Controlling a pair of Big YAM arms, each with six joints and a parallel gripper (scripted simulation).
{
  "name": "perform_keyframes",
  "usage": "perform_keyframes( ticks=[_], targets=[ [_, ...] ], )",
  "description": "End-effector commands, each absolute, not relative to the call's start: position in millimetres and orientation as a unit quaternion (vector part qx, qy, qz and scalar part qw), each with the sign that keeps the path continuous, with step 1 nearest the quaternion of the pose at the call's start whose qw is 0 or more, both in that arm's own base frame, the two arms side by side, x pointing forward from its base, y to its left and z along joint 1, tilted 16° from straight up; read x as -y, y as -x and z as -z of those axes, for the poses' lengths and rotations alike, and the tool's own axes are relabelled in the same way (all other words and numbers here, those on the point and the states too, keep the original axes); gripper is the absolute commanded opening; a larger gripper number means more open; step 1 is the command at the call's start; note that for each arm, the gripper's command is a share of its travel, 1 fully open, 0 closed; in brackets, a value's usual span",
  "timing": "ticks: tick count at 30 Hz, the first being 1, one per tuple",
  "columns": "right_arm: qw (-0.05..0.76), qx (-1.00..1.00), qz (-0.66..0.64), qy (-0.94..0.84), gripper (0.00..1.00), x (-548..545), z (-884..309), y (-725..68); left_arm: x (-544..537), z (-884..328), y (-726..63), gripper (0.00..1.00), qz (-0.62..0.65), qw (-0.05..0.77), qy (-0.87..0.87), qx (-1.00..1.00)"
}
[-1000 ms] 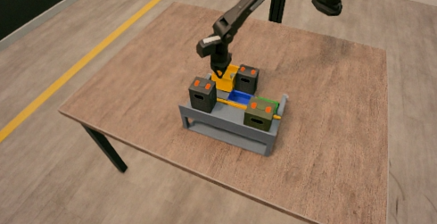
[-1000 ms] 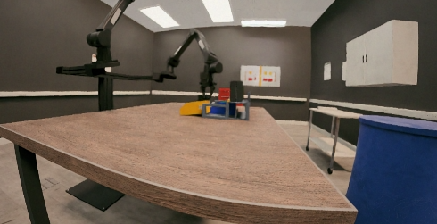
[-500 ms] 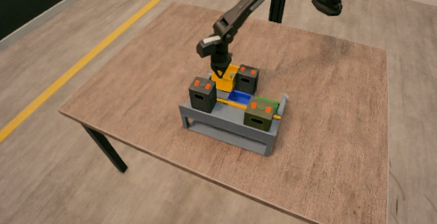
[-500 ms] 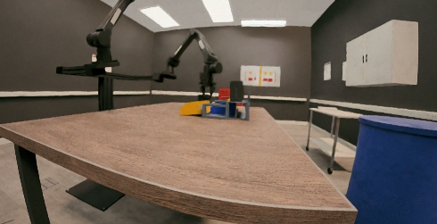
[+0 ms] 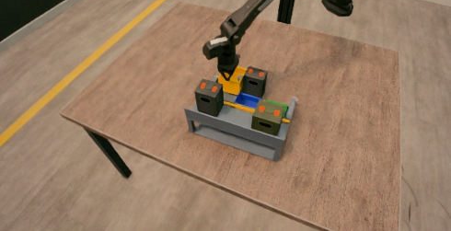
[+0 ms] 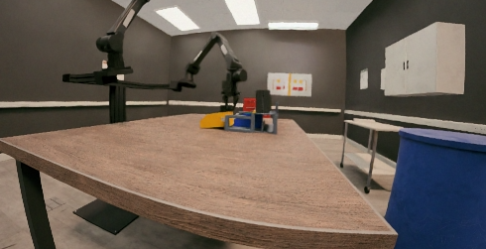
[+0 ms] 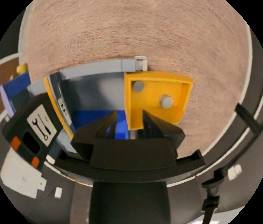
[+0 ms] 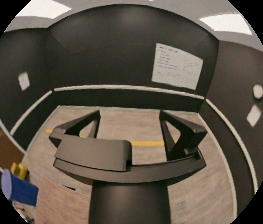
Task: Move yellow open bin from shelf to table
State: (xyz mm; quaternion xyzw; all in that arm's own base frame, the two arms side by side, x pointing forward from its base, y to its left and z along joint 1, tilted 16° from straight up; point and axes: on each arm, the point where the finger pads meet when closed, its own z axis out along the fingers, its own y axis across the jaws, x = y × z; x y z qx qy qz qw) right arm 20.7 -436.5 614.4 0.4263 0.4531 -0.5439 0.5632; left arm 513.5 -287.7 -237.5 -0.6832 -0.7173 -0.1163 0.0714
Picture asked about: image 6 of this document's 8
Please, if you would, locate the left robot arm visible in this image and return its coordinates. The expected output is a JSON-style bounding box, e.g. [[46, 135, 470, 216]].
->
[[184, 31, 248, 93]]

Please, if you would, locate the grey shelf rack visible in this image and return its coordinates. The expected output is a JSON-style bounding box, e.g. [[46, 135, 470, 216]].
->
[[221, 102, 279, 135]]

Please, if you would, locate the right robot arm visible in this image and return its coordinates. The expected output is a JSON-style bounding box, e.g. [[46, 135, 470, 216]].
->
[[96, 0, 150, 71]]

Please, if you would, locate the yellow bin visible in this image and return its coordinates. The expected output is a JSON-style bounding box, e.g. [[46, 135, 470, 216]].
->
[[200, 111, 234, 128]]

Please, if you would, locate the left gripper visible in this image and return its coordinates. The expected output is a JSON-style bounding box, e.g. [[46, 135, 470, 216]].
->
[[221, 91, 241, 110]]

